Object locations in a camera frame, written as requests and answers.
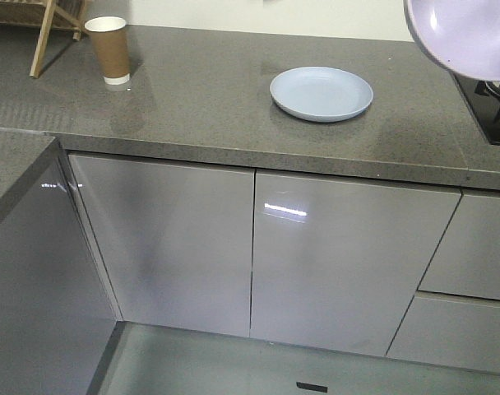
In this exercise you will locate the purple plastic bowl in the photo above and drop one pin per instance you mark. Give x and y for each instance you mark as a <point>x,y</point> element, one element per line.
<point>461,36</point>

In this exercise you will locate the light blue plastic plate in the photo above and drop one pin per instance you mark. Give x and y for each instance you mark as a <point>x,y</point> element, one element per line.
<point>321,94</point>

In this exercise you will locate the brown paper cup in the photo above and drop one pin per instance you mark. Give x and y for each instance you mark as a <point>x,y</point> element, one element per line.
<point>108,35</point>

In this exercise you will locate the left grey cabinet door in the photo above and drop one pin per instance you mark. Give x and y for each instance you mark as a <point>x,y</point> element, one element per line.
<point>176,240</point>

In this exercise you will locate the grey cabinet door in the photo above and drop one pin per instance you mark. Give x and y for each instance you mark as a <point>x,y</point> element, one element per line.
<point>337,262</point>
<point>176,240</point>

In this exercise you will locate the middle grey cabinet door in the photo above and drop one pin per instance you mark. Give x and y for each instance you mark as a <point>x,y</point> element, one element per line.
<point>337,262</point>

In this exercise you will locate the upper grey drawer front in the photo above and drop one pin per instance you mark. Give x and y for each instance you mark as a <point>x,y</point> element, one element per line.
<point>467,260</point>

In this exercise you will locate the grey drawer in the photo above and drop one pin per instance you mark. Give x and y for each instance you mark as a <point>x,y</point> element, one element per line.
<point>450,331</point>
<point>467,260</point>

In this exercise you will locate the grey side cabinet doors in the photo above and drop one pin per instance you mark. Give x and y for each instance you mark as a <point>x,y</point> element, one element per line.
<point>55,316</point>

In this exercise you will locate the black gas stove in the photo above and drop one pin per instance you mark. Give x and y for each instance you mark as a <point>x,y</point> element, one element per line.
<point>483,99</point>

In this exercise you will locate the lower grey drawer front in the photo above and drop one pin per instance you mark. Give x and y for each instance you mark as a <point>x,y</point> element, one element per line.
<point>450,331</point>

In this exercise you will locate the wooden rack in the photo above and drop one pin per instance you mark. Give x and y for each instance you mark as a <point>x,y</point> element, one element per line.
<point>47,15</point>

